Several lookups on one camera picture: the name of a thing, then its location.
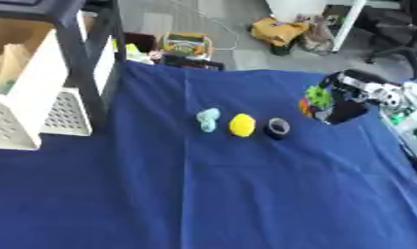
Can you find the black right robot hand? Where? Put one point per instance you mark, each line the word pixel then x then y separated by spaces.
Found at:
pixel 347 112

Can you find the green spiky toy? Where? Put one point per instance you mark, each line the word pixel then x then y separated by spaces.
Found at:
pixel 318 96

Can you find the orange toy piece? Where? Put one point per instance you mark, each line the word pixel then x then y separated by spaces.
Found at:
pixel 305 107

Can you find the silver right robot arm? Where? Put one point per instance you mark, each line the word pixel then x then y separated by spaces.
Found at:
pixel 407 113

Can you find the pale drawer with pierced front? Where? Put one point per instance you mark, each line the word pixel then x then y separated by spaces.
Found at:
pixel 30 94
pixel 67 113

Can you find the black tape roll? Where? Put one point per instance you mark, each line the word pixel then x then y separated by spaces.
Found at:
pixel 278 128

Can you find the brown bag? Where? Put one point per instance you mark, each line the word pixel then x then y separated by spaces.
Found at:
pixel 316 35

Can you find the black office chair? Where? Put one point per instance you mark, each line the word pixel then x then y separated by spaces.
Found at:
pixel 395 29

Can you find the white desk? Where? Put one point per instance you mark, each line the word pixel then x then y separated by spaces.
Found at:
pixel 330 16

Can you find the yellow toy lemon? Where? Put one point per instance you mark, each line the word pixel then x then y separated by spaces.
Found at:
pixel 242 125

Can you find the yellow bag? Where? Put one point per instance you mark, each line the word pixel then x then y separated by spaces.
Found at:
pixel 278 30

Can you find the light blue soft toy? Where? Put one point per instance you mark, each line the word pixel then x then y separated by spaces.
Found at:
pixel 208 118

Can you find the black crate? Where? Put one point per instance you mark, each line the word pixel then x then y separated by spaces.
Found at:
pixel 191 62

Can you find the colourful toy box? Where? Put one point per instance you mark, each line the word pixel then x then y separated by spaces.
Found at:
pixel 186 43

